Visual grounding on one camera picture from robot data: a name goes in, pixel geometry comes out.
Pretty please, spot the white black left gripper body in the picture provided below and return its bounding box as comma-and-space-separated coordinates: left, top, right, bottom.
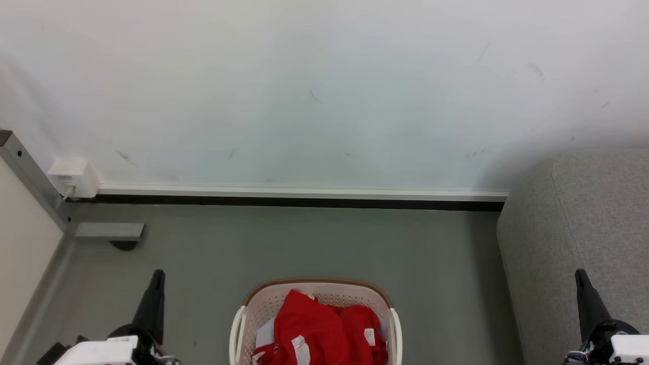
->
53, 324, 179, 365

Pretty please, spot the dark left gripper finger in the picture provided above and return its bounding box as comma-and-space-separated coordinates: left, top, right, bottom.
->
133, 270, 166, 346

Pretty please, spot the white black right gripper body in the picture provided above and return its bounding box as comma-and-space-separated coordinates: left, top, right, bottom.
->
563, 319, 649, 365

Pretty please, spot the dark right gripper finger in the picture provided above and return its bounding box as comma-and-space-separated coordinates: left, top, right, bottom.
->
574, 269, 612, 343

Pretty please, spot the red garment with white trim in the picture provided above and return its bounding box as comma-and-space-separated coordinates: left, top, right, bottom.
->
252, 289, 389, 365

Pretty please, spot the white perforated laundry basket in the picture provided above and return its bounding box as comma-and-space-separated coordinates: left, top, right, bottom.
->
229, 277, 404, 365

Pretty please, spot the grey fabric sofa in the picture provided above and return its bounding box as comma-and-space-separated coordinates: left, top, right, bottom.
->
497, 150, 649, 365

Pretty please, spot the grey metal foot bar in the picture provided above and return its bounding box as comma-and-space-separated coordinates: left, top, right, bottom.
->
75, 222, 147, 242

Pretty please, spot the cream partition panel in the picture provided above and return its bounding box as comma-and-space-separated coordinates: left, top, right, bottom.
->
0, 158, 64, 351

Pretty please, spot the white and black baseboard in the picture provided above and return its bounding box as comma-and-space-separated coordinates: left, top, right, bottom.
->
76, 185, 510, 212

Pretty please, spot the white wall socket box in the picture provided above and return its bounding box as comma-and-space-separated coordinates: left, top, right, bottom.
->
47, 157, 101, 199

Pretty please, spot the grey metal partition frame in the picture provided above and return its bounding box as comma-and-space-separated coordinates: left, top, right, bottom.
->
0, 130, 78, 365

